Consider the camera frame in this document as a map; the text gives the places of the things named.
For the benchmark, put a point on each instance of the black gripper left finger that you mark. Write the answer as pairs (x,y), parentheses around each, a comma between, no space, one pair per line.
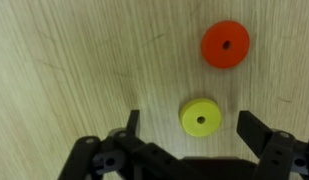
(84,160)

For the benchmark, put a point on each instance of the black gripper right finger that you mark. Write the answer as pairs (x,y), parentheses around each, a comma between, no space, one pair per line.
(274,150)

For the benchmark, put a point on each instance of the yellow wooden disc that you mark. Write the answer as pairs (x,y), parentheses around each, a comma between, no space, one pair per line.
(194,125)

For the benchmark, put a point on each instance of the orange wooden disc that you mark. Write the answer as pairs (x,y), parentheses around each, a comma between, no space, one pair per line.
(214,50)

